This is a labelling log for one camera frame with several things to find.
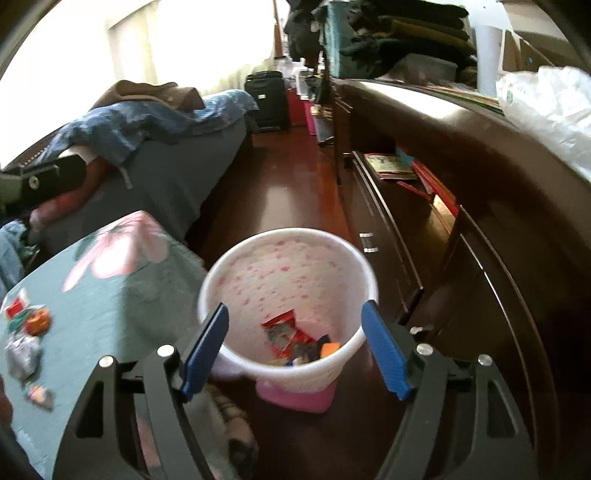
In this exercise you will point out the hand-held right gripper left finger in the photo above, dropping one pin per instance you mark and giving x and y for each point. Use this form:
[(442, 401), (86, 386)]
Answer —
[(205, 350)]

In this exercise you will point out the brown blanket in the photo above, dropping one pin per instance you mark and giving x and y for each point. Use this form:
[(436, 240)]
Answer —
[(152, 92)]

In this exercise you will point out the small orange-yellow wrapper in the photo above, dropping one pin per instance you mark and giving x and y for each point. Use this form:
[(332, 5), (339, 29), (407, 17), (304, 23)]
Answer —
[(330, 348)]

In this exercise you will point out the small colourful wrapper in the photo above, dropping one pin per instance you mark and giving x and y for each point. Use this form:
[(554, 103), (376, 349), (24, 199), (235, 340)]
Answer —
[(39, 397)]

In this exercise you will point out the white plastic trash bin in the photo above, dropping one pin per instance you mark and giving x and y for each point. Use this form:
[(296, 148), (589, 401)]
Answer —
[(286, 258)]

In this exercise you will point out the white cardboard box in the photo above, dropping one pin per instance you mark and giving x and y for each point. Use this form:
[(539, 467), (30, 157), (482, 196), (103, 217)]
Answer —
[(531, 50)]

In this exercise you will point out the red snack packet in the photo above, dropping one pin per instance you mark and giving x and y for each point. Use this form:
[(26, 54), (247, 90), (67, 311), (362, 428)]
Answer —
[(288, 330)]

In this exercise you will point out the black jacket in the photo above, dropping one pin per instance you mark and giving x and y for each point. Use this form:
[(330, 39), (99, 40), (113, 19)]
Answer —
[(300, 27)]

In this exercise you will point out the plaid slipper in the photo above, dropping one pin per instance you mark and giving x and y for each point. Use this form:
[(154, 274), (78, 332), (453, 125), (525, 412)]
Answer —
[(231, 415)]

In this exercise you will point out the red book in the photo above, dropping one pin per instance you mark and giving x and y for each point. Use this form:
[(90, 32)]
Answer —
[(436, 184)]

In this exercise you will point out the dark wooden cabinet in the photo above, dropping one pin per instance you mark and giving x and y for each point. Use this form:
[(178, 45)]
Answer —
[(485, 184)]

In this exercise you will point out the dark striped bag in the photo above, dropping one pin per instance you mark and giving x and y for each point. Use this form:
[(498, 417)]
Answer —
[(323, 124)]

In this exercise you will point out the pink red folded quilt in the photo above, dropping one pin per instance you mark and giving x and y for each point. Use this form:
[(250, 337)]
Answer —
[(46, 210)]

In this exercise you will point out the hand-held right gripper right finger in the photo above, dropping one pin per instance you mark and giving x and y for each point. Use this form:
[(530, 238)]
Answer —
[(385, 350)]

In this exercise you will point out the small orange wrapper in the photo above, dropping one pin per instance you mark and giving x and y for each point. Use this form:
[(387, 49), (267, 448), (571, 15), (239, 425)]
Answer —
[(39, 321)]

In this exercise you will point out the dark folded clothes pile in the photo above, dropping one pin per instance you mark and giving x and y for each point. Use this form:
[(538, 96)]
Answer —
[(415, 32)]

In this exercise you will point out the green yellow book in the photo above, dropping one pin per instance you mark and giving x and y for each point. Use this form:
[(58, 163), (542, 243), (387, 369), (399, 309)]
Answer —
[(388, 165)]

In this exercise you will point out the crumpled silvery printed wrapper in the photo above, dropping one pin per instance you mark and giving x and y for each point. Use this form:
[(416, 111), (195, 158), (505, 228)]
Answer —
[(23, 355)]

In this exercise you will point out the white board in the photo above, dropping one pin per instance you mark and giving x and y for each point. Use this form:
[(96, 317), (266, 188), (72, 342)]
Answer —
[(489, 55)]

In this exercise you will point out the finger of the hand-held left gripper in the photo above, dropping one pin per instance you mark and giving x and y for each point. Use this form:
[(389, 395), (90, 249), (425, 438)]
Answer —
[(51, 177)]

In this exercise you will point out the clear plastic box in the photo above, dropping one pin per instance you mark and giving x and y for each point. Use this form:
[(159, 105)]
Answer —
[(425, 69)]

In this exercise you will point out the teal floral tablecloth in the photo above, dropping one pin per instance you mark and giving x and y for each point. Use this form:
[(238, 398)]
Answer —
[(115, 314)]

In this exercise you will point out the pale window curtain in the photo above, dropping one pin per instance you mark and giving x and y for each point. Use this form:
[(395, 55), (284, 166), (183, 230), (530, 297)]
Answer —
[(207, 46)]

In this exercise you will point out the black snack packet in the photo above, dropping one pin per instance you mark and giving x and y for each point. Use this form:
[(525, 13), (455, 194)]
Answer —
[(318, 347)]

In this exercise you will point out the white plastic bag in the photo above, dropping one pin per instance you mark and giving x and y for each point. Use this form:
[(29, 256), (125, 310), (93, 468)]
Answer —
[(545, 101)]

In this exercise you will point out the small red wrapper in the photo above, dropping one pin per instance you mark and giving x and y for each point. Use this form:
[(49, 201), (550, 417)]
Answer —
[(17, 305)]

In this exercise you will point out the black suitcase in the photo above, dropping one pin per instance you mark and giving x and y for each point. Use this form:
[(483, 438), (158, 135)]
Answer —
[(265, 101)]

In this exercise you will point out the small green wrapper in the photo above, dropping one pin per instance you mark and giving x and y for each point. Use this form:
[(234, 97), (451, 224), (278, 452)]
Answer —
[(16, 324)]

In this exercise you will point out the stack of papers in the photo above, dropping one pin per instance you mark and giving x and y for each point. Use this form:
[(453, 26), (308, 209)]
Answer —
[(461, 94)]

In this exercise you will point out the blue fleece robe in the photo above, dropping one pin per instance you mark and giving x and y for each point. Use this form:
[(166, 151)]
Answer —
[(9, 254)]

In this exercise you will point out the bed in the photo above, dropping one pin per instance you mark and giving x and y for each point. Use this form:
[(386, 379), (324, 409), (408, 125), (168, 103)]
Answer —
[(175, 175)]

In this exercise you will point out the red box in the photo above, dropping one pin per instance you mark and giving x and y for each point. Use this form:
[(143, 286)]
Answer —
[(295, 108)]

